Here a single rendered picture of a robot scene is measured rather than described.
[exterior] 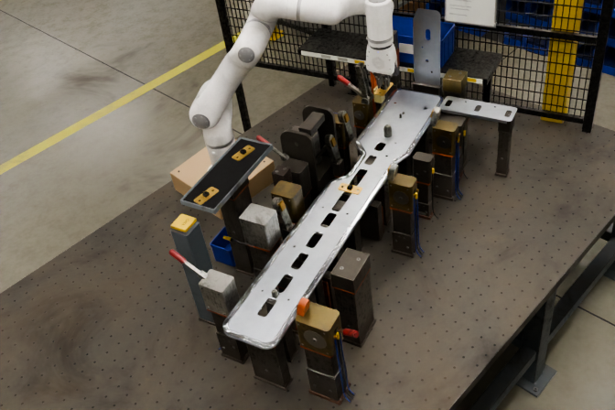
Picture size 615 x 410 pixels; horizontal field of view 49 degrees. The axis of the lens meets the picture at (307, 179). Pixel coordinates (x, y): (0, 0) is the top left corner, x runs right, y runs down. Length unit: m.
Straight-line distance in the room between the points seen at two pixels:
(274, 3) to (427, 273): 1.09
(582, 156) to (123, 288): 1.94
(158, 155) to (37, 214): 0.83
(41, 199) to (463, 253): 2.82
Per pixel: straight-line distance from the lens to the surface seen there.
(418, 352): 2.31
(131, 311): 2.63
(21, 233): 4.36
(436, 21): 2.80
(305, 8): 2.28
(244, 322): 2.06
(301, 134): 2.39
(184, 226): 2.17
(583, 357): 3.24
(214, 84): 2.57
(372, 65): 2.37
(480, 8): 3.04
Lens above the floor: 2.57
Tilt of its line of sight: 39 degrees down
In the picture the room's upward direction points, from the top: 9 degrees counter-clockwise
